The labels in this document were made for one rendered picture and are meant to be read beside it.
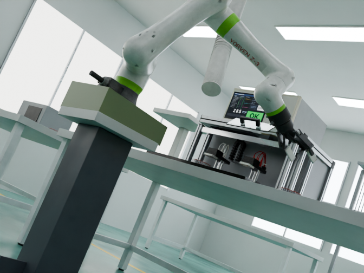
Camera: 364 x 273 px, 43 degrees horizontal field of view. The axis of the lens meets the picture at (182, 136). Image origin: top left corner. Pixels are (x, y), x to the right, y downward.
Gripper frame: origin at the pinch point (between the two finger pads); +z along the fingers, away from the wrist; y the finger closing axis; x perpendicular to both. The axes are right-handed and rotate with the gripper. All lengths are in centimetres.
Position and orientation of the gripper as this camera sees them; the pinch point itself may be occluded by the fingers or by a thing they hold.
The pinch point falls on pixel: (303, 158)
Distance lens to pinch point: 214.6
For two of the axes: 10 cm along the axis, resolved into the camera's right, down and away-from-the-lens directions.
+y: 4.7, 0.1, -8.8
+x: 7.2, -5.9, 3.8
